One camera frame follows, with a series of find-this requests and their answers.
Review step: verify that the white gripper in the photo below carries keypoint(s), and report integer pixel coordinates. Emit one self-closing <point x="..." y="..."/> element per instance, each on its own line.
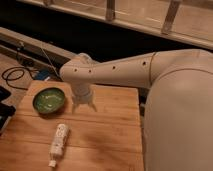
<point x="82" y="94"/>

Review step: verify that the white plastic bottle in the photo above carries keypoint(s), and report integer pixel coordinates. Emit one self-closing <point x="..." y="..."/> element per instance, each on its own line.
<point x="58" y="143"/>

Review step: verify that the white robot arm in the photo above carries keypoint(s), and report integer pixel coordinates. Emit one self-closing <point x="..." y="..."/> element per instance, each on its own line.
<point x="178" y="121"/>

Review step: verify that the green ceramic bowl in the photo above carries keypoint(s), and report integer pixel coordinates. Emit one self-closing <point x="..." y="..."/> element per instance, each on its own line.
<point x="49" y="100"/>

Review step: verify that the blue object on floor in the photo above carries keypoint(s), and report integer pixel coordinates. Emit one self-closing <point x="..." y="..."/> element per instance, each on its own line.
<point x="42" y="75"/>

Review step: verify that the black device at left edge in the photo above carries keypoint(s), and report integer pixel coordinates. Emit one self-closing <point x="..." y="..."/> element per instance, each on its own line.
<point x="6" y="111"/>

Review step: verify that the wooden railing frame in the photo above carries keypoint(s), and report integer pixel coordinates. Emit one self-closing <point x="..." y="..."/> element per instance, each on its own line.
<point x="187" y="21"/>

